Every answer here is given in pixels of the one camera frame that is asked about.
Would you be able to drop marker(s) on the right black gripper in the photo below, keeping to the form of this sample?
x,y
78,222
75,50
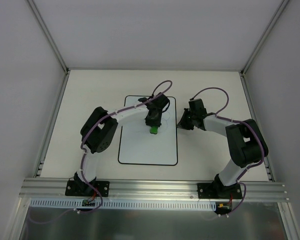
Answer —
x,y
187,119

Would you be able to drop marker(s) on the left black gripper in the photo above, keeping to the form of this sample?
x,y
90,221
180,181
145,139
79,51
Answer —
x,y
153,120

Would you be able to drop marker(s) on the green whiteboard eraser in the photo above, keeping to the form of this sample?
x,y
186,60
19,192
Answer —
x,y
154,130

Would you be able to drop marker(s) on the small whiteboard black frame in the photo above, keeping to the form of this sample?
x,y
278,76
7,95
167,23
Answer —
x,y
140,147

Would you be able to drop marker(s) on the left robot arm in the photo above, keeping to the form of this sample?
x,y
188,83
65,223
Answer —
x,y
98,132

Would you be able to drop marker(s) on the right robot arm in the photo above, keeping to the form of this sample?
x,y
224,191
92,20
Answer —
x,y
247,148

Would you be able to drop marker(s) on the right aluminium frame post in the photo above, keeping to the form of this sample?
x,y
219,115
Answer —
x,y
263,81

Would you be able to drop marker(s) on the aluminium frame post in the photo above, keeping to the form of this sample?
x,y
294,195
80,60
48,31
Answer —
x,y
263,81
61,89

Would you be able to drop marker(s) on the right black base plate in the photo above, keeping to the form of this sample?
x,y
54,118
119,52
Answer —
x,y
214,191

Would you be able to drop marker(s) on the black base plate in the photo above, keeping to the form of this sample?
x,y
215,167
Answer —
x,y
214,191
78,188

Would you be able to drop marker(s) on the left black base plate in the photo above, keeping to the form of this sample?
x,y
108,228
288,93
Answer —
x,y
78,188

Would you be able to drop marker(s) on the aluminium mounting rail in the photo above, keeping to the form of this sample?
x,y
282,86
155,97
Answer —
x,y
256,191

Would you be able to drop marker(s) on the left aluminium frame post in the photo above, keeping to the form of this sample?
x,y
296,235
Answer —
x,y
61,89

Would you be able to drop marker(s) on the white slotted cable duct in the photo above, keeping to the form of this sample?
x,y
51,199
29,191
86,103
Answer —
x,y
124,204

